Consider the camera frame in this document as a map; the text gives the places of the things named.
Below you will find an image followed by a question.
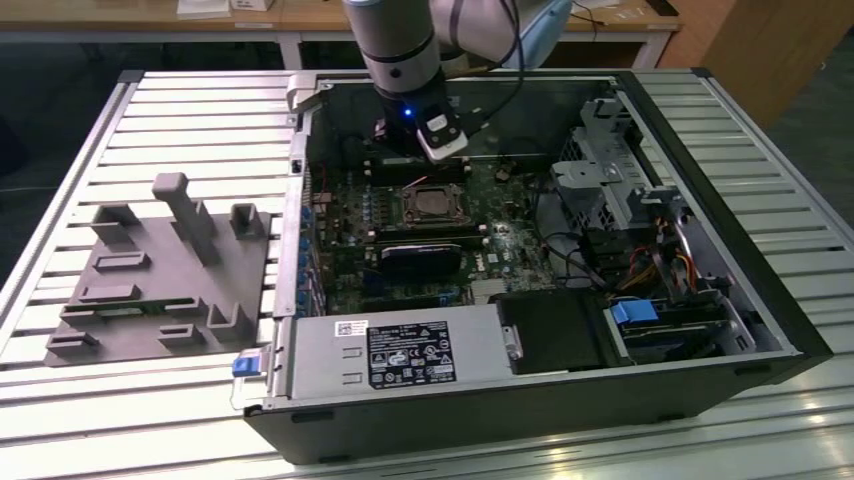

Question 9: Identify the black PC case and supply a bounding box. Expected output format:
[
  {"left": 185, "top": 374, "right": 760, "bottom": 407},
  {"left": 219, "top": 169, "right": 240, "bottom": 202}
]
[{"left": 243, "top": 67, "right": 835, "bottom": 465}]

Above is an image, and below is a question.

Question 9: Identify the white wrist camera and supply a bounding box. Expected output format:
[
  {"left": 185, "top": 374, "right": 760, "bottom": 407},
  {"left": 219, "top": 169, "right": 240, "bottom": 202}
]
[{"left": 416, "top": 112, "right": 468, "bottom": 162}]

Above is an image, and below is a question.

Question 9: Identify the silver chipset heatsink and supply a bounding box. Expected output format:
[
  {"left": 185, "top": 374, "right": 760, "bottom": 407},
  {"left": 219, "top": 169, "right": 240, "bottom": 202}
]
[{"left": 469, "top": 279, "right": 507, "bottom": 304}]

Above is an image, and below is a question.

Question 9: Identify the CPU socket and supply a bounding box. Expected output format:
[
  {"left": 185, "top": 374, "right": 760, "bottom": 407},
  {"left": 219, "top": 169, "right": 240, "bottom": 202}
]
[{"left": 397, "top": 183, "right": 469, "bottom": 229}]

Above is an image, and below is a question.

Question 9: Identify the coloured power wire bundle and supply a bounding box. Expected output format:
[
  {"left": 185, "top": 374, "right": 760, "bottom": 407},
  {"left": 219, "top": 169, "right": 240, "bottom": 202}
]
[{"left": 616, "top": 214, "right": 702, "bottom": 301}]

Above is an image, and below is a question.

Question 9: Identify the blue case latch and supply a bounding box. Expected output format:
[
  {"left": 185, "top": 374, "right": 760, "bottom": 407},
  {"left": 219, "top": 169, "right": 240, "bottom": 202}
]
[{"left": 231, "top": 351, "right": 263, "bottom": 380}]

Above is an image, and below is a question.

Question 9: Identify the grey parts rack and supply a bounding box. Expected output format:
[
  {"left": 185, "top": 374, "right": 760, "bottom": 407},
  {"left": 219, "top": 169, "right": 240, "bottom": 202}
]
[{"left": 40, "top": 172, "right": 273, "bottom": 369}]

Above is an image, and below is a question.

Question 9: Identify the wooden desk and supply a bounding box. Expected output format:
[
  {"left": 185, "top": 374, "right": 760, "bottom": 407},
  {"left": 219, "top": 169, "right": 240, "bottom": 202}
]
[{"left": 0, "top": 0, "right": 683, "bottom": 71}]

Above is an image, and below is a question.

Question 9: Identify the green motherboard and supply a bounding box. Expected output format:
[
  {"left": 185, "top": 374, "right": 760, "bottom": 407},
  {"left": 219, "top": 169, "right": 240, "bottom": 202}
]
[{"left": 303, "top": 154, "right": 566, "bottom": 319}]

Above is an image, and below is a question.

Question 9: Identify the wooden cabinet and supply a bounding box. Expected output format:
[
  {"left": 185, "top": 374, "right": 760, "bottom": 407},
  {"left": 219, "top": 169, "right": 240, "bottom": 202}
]
[{"left": 699, "top": 0, "right": 854, "bottom": 129}]

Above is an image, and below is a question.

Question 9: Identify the metal drive cage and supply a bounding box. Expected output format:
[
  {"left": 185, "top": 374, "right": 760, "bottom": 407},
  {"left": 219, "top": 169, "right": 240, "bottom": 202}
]
[{"left": 550, "top": 97, "right": 683, "bottom": 232}]

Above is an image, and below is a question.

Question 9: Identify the hard disk in blue carrier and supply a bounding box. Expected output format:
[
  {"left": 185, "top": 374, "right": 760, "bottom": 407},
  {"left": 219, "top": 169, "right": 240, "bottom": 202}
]
[{"left": 603, "top": 297, "right": 732, "bottom": 364}]

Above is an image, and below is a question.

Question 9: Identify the black drive bay cover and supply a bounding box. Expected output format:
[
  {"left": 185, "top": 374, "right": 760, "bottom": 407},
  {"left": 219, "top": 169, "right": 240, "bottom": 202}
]
[{"left": 489, "top": 289, "right": 632, "bottom": 376}]

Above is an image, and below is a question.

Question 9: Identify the silver power supply unit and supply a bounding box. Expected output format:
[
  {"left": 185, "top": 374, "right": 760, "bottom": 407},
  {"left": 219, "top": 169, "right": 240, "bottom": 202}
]
[{"left": 264, "top": 304, "right": 520, "bottom": 401}]

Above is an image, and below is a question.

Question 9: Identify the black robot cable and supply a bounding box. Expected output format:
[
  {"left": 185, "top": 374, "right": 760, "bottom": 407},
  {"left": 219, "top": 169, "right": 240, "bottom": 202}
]
[{"left": 452, "top": 0, "right": 530, "bottom": 146}]

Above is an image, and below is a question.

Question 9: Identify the green RAM stick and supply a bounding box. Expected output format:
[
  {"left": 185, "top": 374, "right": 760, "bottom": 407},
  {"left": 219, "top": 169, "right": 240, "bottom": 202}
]
[{"left": 84, "top": 306, "right": 168, "bottom": 318}]

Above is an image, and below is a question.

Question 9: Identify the black graphics card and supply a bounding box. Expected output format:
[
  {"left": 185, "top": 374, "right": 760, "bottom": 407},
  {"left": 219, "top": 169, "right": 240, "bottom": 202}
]
[{"left": 379, "top": 241, "right": 463, "bottom": 282}]

